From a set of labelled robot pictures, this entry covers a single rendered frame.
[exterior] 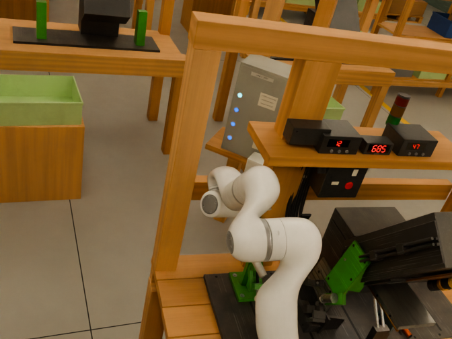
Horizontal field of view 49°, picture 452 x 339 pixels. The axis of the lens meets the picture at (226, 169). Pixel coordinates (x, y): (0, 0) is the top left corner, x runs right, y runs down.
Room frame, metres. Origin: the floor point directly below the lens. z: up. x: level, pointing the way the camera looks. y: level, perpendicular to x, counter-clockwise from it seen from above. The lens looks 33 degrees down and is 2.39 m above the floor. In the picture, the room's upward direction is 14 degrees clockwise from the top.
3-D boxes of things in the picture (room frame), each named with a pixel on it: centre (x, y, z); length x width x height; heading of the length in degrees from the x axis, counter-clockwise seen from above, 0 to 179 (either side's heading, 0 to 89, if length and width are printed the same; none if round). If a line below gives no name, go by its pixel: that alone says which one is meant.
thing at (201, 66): (1.80, -0.49, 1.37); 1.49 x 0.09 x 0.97; 113
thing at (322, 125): (1.62, -0.25, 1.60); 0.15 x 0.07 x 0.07; 113
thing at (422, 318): (1.46, -0.71, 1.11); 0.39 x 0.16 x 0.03; 23
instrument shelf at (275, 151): (1.77, -0.50, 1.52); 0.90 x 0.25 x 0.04; 113
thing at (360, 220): (1.70, -0.65, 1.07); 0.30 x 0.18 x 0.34; 113
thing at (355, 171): (1.68, -0.42, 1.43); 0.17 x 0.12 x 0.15; 113
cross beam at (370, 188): (1.87, -0.46, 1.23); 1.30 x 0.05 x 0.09; 113
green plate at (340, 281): (1.44, -0.56, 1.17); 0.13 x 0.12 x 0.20; 113
